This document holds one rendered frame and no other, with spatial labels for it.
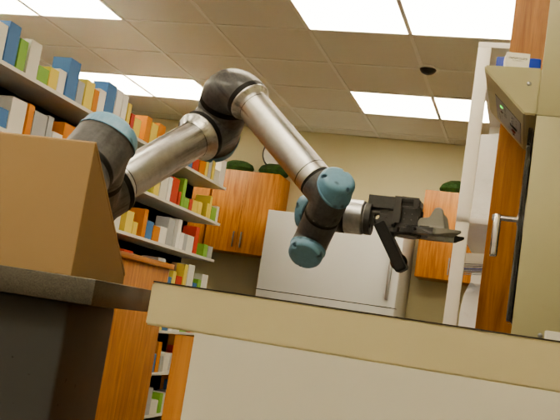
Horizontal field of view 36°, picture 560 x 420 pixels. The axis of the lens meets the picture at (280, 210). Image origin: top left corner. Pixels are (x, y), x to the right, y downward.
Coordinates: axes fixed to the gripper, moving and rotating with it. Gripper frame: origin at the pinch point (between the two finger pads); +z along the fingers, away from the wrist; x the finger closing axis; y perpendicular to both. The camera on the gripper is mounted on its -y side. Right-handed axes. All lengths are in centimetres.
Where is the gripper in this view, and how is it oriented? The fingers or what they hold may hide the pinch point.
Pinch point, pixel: (457, 238)
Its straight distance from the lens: 183.3
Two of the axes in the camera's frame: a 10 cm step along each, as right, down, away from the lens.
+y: 1.5, -9.8, 1.2
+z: 9.5, 1.1, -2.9
